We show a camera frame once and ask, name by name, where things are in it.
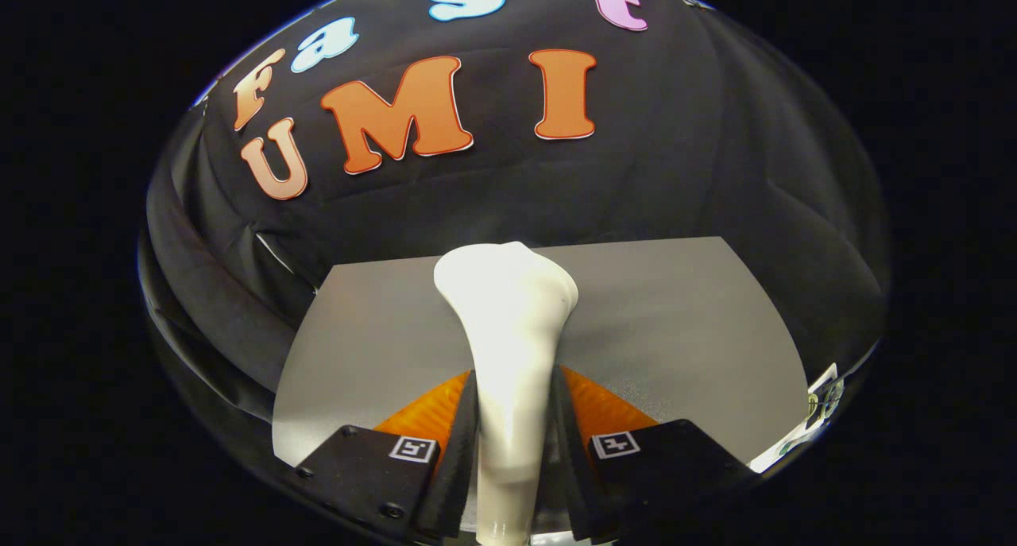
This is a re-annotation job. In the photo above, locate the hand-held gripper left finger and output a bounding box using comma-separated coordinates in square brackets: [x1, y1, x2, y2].
[294, 369, 481, 543]

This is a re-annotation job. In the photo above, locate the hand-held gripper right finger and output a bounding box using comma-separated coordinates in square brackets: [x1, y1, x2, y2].
[552, 365, 760, 543]

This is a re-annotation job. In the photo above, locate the white garment steamer head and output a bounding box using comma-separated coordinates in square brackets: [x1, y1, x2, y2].
[433, 242, 579, 546]

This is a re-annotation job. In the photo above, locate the grey cabinet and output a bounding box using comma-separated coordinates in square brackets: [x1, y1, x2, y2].
[272, 236, 811, 467]

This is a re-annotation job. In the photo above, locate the white desk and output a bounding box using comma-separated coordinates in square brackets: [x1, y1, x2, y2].
[751, 362, 845, 473]

